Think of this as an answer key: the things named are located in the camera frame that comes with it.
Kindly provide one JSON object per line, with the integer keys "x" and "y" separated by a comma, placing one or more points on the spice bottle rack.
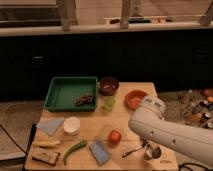
{"x": 197, "y": 108}

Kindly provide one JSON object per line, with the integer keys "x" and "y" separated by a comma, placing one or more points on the steel measuring cup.
{"x": 152, "y": 150}

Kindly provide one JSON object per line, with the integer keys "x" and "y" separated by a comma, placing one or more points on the grey blue cloth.
{"x": 50, "y": 126}

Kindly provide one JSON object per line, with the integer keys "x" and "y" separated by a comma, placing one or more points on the green chili pepper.
{"x": 73, "y": 148}

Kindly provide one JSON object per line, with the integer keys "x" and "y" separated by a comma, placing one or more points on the green plastic cup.
{"x": 109, "y": 102}

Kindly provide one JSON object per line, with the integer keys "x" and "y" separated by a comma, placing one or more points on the yellow banana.
{"x": 46, "y": 144}

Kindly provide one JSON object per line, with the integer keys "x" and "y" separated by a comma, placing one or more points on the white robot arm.
{"x": 148, "y": 123}

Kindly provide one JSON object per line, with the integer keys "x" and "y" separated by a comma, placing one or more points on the brown wooden block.
{"x": 45, "y": 156}

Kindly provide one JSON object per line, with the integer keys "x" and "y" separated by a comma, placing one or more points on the red apple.
{"x": 114, "y": 137}

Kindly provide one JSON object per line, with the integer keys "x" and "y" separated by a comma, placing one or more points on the blue sponge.
{"x": 99, "y": 152}

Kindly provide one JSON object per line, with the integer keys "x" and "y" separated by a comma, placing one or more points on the green plastic tray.
{"x": 64, "y": 92}

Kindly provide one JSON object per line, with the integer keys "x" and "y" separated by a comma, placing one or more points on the orange bowl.
{"x": 133, "y": 99}

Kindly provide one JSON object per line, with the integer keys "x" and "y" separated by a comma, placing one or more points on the dark grape bunch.
{"x": 85, "y": 99}

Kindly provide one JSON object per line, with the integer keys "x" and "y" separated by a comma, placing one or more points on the dark red bowl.
{"x": 108, "y": 86}

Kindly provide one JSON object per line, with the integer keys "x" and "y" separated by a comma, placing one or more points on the white round container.
{"x": 72, "y": 125}

